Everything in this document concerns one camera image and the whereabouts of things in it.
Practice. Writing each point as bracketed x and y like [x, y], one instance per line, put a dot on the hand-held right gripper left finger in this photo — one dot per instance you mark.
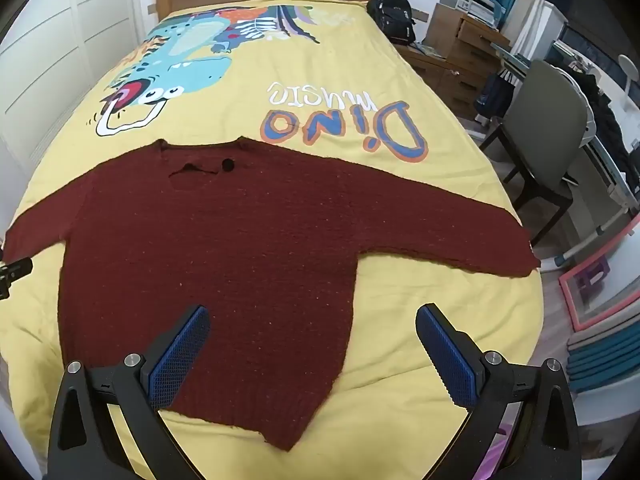
[179, 355]

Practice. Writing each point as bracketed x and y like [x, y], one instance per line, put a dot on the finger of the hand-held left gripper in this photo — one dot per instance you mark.
[12, 272]

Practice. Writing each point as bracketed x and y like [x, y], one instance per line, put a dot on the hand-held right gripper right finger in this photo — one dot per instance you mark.
[450, 360]

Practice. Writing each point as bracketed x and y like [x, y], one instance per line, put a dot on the dark red knitted sweater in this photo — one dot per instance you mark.
[225, 260]

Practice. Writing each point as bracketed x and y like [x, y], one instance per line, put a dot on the stack of teal mats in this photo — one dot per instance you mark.
[605, 360]

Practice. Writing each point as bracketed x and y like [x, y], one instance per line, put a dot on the white wardrobe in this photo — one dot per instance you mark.
[75, 35]

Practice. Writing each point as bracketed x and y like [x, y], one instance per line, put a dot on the grey-green chair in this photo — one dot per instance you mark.
[540, 120]

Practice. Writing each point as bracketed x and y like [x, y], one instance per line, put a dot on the dark blue bag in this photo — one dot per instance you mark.
[495, 97]

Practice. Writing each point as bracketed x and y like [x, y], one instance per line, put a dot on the dark jacket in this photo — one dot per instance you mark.
[605, 115]

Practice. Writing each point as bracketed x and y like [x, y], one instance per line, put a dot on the yellow printed blanket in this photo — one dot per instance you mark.
[325, 85]

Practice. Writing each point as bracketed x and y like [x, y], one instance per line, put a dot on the wooden dresser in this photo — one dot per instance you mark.
[465, 45]

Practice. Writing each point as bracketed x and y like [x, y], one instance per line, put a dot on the white desk lamp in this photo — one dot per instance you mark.
[629, 72]

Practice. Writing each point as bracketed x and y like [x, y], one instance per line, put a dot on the black backpack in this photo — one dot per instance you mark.
[392, 12]

